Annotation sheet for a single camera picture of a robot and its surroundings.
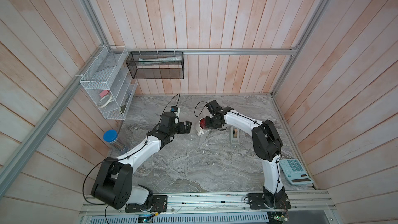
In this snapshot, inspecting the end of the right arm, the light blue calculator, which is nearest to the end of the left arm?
the end of the right arm

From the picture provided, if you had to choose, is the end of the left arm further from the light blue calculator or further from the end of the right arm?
the light blue calculator

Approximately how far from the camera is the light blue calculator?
0.80m
